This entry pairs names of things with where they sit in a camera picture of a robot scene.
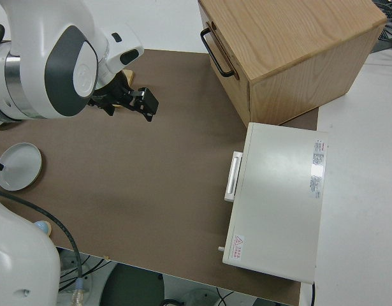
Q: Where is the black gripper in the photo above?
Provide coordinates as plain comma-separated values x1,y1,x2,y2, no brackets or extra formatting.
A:
87,71,160,123

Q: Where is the brown table mat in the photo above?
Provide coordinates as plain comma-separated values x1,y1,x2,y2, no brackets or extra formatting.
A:
0,47,319,306

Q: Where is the blue dome call bell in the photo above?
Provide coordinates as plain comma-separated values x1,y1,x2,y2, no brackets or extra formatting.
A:
33,221,53,236

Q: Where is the white toaster oven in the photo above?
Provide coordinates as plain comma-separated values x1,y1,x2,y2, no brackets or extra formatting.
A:
221,122,330,284

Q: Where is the light wooden drawer box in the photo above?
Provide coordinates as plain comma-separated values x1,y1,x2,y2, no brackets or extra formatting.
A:
197,0,388,126

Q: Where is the black drawer handle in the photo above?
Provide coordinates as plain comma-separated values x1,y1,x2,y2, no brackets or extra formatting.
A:
200,27,236,78

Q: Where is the black cable with blue connector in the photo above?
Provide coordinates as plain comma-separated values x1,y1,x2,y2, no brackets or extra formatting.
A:
0,187,85,306

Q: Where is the white toaster oven handle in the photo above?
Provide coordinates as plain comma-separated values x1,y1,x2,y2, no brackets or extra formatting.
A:
224,151,244,201

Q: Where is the dark gray round base plate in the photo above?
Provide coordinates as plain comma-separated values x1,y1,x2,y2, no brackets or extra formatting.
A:
99,264,166,306

